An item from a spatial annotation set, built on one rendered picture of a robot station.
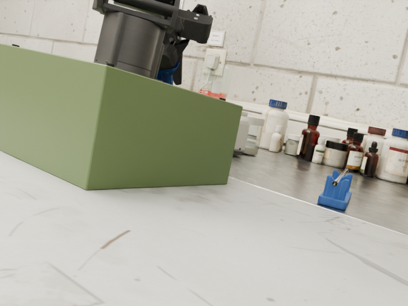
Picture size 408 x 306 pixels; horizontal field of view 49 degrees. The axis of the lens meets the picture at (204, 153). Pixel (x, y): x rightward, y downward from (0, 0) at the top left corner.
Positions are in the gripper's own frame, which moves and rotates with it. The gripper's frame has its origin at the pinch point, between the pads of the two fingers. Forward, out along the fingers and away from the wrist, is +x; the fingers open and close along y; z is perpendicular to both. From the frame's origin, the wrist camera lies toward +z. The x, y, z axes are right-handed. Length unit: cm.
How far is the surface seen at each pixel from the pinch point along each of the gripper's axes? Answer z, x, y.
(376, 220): 26.4, 11.5, -27.3
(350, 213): 23.7, 10.9, -26.5
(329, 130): 30, 34, 40
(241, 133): 9.5, 15.8, 7.4
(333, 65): 33, 21, 53
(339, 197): 22.9, 10.1, -24.2
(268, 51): 16, 18, 66
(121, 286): 8, -7, -55
